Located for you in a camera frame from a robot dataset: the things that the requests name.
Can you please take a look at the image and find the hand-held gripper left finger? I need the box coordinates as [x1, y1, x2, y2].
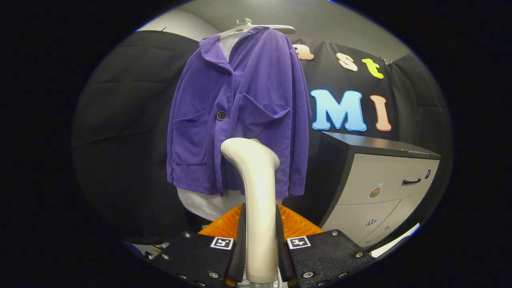
[150, 203, 248, 288]

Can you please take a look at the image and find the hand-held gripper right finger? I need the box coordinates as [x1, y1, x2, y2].
[276, 203, 376, 288]

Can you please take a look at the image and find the white garment steamer head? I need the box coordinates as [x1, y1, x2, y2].
[220, 138, 280, 284]

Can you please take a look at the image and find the purple corduroy jacket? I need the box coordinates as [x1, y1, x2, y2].
[166, 26, 312, 200]

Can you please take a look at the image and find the white clothes hanger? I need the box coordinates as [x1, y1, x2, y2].
[218, 18, 296, 38]

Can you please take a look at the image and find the white paper sheet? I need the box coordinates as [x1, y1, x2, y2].
[370, 223, 420, 258]

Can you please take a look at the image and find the beige cabinet with dark top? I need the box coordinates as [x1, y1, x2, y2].
[308, 131, 441, 248]

